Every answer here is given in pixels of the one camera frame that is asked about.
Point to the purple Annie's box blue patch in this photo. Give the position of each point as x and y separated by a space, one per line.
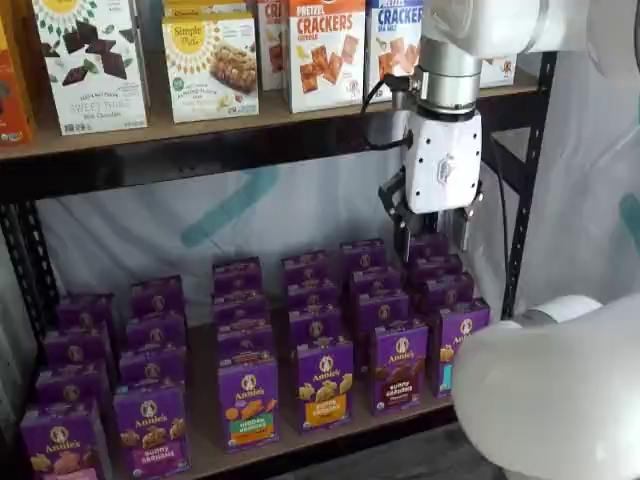
462 330

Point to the white cracker box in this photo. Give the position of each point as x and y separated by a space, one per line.
500 70

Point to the purple Annie's box pink patch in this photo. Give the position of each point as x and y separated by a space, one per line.
60 440

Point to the purple Annie's box brown patch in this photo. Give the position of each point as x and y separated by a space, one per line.
400 365

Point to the purple Annie's box green patch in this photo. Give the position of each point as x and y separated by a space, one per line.
247 400

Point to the orange snack box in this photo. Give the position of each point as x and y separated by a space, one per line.
12 100

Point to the white pretzel crackers cheddar box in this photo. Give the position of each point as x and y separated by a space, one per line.
325 60

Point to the white Sweet Thins box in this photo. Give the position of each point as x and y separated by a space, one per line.
90 75

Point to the black metal shelf rack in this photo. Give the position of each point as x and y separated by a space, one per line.
200 160

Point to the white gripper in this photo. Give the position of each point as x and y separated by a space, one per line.
440 160

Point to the brown wooden shelf board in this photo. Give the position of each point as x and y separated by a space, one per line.
272 110
200 400

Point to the blue pretzel crackers box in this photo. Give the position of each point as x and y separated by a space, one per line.
392 45

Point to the white plastic backdrop sheet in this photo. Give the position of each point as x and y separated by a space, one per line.
300 210

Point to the Simple Mills bar box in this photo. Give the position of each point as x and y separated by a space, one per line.
215 70
205 7

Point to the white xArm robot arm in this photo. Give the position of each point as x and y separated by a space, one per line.
450 50

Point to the purple Annie's box lilac patch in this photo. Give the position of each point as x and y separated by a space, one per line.
150 430

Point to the purple Annie's snack box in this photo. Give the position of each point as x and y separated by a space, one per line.
437 267
155 332
75 347
237 275
240 307
305 267
157 297
362 257
85 312
150 367
312 295
245 340
375 280
70 387
430 247
447 295
382 310

